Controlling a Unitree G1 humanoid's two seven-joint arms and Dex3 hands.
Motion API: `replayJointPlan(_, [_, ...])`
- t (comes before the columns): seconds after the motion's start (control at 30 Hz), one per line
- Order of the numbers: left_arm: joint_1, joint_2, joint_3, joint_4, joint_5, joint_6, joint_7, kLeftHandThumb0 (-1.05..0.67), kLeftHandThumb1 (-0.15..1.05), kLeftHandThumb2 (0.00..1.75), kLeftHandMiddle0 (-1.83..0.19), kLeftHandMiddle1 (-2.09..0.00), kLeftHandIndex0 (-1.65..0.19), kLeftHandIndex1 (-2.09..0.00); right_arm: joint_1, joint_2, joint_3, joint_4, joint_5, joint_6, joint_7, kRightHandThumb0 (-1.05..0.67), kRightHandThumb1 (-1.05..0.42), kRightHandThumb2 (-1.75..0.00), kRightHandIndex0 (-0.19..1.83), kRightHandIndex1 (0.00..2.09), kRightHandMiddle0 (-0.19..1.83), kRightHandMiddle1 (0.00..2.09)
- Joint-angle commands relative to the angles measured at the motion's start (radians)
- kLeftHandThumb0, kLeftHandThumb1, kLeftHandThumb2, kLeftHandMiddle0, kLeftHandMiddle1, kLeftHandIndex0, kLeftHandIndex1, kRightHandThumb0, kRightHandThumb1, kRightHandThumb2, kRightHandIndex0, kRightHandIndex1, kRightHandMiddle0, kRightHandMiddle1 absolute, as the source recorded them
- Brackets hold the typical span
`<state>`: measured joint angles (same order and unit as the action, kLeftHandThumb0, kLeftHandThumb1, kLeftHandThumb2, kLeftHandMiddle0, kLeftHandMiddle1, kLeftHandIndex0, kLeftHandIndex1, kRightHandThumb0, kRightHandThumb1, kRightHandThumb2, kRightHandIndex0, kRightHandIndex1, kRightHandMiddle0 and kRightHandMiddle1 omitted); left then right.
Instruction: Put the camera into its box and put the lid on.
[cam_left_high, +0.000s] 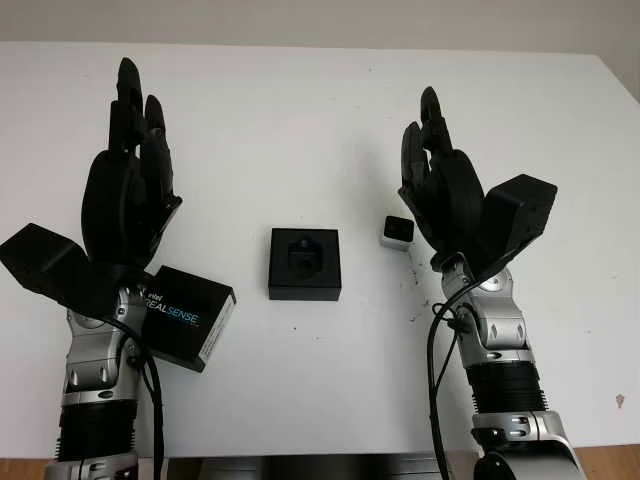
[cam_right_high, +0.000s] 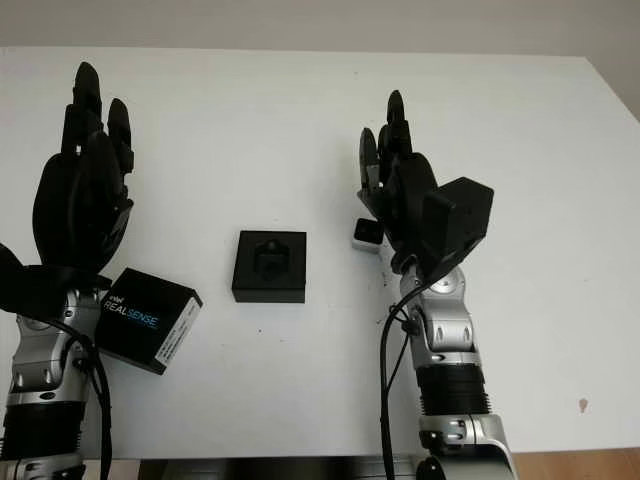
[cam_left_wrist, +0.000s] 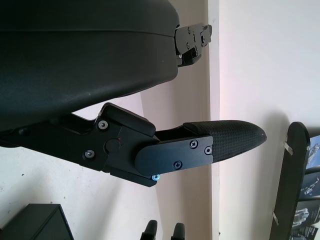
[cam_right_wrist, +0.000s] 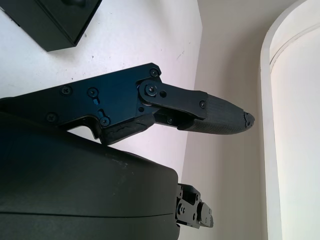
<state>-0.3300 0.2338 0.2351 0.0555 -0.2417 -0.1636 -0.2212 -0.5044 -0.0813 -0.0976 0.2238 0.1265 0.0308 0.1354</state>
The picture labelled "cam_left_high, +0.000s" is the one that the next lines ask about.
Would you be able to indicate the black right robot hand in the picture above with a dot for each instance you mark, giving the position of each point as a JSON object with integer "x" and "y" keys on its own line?
{"x": 452, "y": 200}

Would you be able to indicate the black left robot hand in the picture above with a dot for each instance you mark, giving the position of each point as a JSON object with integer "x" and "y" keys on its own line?
{"x": 112, "y": 200}

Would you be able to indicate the small silver depth camera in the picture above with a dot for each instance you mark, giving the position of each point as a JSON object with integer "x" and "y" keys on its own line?
{"x": 397, "y": 230}

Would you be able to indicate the black RealSense box lid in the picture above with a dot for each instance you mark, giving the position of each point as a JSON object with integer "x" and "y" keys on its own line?
{"x": 185, "y": 300}

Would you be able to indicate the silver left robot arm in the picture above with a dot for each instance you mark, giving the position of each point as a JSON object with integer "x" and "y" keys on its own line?
{"x": 95, "y": 350}

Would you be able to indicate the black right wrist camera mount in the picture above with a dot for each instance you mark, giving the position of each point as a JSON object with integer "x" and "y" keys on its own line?
{"x": 520, "y": 215}

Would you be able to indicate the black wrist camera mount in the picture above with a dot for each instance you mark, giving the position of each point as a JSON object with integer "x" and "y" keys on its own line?
{"x": 520, "y": 215}
{"x": 45, "y": 260}

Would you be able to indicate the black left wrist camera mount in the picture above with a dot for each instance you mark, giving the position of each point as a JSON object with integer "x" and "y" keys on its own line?
{"x": 45, "y": 260}

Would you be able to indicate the black camera box base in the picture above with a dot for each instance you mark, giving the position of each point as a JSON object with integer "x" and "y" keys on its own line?
{"x": 280, "y": 265}

